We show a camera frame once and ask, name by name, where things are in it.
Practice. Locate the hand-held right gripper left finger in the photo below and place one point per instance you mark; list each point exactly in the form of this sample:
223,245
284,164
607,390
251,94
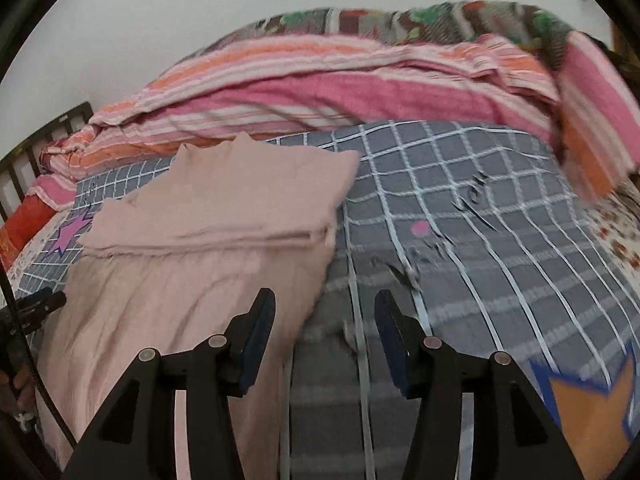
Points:
259,340

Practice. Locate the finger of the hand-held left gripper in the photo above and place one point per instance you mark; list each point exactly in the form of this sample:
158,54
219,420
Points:
45,302

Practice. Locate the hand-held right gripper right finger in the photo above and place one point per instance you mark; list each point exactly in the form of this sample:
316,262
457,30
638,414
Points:
392,345

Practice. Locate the pink knit sweater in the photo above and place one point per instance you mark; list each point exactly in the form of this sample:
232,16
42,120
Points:
200,220

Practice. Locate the person's left hand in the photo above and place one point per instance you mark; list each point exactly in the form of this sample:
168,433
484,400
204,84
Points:
22,390

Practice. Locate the red cloth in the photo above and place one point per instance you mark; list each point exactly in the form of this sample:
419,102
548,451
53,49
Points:
25,225

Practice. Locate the grey checked bed sheet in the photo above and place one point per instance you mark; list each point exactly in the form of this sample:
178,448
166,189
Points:
475,285

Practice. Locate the dark wooden headboard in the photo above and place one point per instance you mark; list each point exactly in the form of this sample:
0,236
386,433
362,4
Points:
75,112

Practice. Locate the pink orange striped blanket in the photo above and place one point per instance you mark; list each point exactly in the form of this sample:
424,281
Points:
350,90

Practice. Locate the brown green floral quilt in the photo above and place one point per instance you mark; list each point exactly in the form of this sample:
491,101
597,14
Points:
450,22

